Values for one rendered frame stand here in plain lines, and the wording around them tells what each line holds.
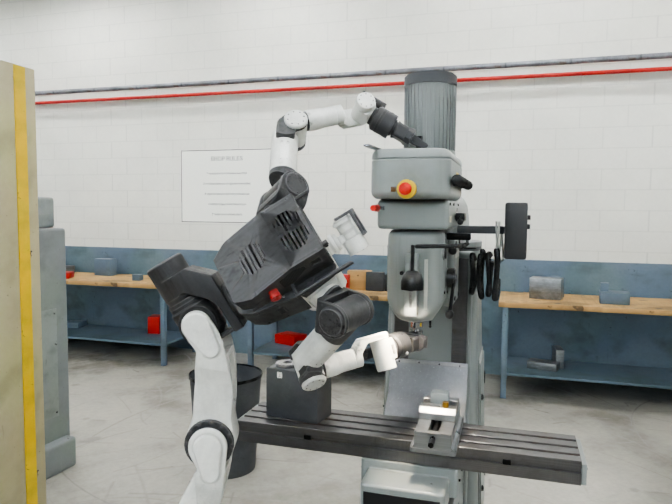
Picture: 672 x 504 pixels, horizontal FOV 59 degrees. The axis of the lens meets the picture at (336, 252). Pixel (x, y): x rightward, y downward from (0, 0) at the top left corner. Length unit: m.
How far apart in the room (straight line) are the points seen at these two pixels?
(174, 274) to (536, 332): 5.04
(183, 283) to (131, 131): 6.12
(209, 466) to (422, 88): 1.48
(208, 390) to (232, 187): 5.36
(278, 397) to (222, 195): 4.97
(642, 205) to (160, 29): 5.61
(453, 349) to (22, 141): 2.04
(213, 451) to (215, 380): 0.20
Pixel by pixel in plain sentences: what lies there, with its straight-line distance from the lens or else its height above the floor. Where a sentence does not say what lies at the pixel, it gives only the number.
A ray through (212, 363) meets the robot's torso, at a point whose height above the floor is 1.26.
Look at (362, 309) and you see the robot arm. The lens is 1.65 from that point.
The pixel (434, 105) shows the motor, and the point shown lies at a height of 2.08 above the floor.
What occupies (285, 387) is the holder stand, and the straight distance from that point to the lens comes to 2.29.
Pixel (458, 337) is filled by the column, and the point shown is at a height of 1.17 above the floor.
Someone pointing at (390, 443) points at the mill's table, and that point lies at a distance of 2.17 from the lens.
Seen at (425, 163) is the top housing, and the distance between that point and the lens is 1.89.
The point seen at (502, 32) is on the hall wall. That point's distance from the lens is 6.53.
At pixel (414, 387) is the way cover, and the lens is 2.54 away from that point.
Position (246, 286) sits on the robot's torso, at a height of 1.49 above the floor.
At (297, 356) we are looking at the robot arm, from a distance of 1.78.
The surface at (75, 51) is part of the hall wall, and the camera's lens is 8.44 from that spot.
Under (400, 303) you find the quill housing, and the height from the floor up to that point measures 1.38.
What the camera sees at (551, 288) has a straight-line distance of 5.79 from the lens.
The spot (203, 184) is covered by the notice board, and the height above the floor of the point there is 1.97.
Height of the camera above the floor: 1.70
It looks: 4 degrees down
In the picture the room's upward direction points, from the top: straight up
